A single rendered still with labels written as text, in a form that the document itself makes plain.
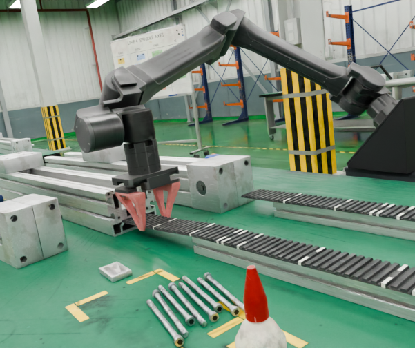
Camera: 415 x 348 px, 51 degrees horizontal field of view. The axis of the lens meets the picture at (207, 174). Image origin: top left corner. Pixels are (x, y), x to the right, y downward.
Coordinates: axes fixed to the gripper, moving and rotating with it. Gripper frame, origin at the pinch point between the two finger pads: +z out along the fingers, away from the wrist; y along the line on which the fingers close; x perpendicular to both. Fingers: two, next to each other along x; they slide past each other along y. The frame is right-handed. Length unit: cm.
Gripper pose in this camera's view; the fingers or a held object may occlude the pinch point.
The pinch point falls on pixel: (153, 221)
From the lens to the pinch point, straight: 77.6
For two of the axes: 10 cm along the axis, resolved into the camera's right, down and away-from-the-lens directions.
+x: 6.6, 0.5, -7.5
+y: -7.4, 2.3, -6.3
